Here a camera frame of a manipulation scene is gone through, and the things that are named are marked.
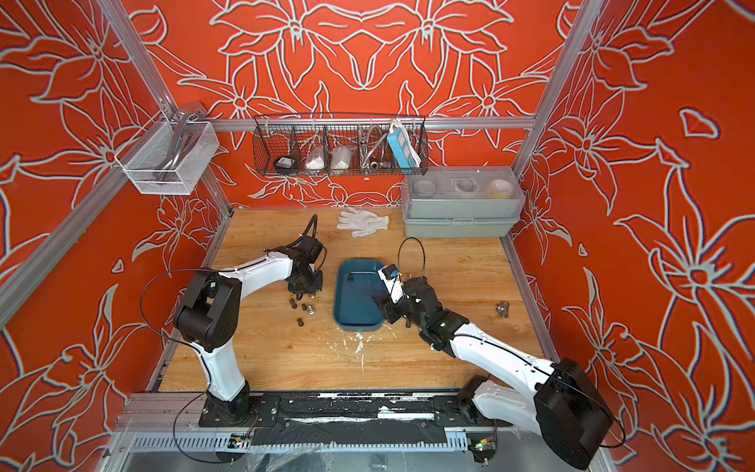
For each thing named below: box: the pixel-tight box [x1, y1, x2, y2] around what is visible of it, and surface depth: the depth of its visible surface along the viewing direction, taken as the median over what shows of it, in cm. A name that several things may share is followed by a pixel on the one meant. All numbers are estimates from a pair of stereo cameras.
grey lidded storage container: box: [401, 165, 526, 238], surface depth 104 cm
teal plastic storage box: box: [332, 257, 388, 333], surface depth 97 cm
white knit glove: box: [336, 206, 390, 238], surface depth 116 cm
